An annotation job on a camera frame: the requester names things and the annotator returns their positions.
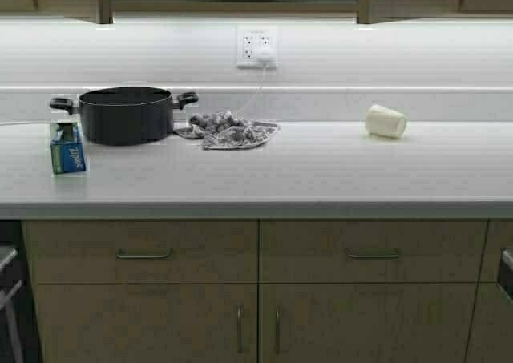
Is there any robot base left corner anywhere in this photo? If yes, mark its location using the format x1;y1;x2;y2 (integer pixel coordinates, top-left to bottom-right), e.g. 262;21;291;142
1;245;22;310

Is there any robot base right corner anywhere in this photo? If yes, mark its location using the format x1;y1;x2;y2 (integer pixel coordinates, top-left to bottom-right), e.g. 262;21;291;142
497;248;513;299

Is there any black cooking pot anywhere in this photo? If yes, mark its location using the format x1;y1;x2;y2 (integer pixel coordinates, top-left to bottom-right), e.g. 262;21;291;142
49;87;199;146

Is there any grey patterned dish towel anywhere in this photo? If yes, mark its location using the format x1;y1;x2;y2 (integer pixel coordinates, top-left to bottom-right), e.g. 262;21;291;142
173;111;280;151

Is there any right wooden drawer front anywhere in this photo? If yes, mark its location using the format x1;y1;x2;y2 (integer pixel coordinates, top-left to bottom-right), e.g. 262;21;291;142
261;220;487;283

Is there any wooden drawer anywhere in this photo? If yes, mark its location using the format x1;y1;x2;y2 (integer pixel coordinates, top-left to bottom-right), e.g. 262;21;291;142
261;220;487;283
25;220;258;284

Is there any white plug adapter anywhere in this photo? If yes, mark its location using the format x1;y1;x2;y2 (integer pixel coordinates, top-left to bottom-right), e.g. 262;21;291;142
253;46;276;67

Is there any white paper cup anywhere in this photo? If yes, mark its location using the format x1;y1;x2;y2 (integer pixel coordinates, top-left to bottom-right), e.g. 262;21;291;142
365;104;407;139

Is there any blue Ziploc bag box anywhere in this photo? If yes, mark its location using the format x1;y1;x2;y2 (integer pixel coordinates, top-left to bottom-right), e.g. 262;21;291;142
50;122;87;175

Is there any left wooden drawer front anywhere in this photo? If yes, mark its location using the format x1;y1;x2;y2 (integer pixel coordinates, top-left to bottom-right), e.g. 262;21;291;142
25;220;258;284

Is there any white charging cable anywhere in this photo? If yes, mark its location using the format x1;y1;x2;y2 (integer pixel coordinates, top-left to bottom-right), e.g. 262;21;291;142
234;63;268;118

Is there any right drawer metal handle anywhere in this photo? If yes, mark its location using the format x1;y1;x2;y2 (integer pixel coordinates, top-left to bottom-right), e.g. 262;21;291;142
345;248;401;260

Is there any drawer metal handle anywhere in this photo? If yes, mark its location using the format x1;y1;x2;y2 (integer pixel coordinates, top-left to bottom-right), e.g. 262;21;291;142
115;248;173;260
345;248;401;260

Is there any white wall power outlet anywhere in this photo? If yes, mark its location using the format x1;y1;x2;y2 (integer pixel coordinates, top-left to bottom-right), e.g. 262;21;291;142
236;25;278;70

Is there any right door metal handle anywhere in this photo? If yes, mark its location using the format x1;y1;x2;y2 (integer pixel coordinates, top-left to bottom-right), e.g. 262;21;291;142
274;305;282;355

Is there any door metal handle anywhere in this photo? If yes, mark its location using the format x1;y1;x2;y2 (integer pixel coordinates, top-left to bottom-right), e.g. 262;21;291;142
236;305;244;354
274;305;282;355

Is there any left door metal handle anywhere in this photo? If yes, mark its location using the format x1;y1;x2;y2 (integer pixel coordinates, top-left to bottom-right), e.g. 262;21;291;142
236;305;244;354

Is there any left drawer metal handle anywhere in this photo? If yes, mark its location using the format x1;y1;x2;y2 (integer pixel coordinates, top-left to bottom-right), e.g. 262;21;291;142
115;248;173;260

